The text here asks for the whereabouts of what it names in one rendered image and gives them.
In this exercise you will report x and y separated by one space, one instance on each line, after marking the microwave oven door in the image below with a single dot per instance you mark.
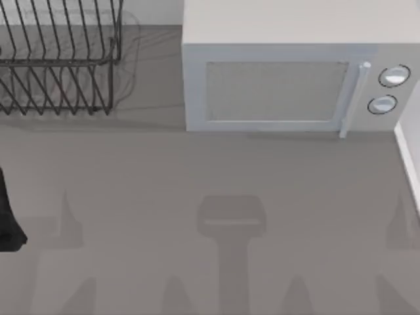
197 88

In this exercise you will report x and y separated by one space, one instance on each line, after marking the pale microwave oven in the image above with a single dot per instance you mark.
295 26

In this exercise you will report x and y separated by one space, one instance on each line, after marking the small round microwave knob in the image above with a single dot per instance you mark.
382 104

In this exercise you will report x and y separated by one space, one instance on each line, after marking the large round microwave knob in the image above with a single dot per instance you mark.
394 75

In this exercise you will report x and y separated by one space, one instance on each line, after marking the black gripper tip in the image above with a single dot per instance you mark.
7 226

